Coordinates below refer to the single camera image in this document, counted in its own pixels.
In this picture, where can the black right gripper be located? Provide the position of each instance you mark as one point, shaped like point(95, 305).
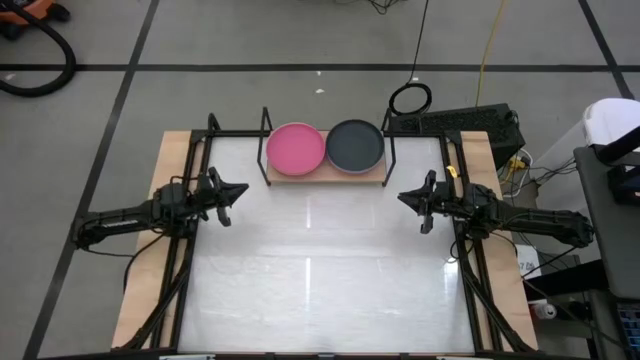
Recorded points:
point(446, 200)

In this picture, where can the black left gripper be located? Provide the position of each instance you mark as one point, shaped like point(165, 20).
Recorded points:
point(206, 196)

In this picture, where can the magenta plastic plate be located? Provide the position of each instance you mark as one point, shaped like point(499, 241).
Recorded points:
point(295, 149)

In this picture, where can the dark grey plastic plate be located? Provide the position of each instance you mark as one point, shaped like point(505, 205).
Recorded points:
point(355, 146)

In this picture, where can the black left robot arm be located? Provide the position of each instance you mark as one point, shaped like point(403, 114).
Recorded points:
point(120, 220)

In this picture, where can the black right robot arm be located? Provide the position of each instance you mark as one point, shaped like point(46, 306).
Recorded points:
point(550, 222)

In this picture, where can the yellow tag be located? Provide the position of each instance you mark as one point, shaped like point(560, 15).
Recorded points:
point(452, 171)

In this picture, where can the yellow power plug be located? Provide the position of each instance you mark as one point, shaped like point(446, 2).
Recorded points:
point(515, 163)

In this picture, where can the white paper label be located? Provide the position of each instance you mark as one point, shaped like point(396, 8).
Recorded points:
point(528, 261)

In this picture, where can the white cylindrical container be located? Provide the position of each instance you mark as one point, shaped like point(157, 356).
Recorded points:
point(545, 311)

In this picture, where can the grey desk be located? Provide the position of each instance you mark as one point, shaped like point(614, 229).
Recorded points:
point(615, 240)

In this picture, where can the black box device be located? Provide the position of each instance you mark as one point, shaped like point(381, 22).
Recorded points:
point(625, 185)

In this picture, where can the white rounded container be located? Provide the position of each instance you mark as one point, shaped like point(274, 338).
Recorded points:
point(612, 117)

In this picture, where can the laptop keyboard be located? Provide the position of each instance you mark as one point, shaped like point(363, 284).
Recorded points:
point(630, 325)

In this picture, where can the orange shop vacuum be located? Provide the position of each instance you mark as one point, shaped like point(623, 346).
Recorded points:
point(25, 9)

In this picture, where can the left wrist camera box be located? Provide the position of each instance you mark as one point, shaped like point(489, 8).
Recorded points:
point(172, 193)

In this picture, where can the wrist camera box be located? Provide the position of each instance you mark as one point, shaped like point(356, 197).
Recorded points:
point(478, 195)
point(172, 193)

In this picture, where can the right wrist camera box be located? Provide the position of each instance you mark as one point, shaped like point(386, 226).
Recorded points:
point(478, 195)

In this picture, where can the black aluminium table frame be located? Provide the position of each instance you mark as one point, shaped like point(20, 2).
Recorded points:
point(230, 133)

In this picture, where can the wooden shelf with black frame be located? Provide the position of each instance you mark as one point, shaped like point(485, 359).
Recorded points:
point(325, 176)

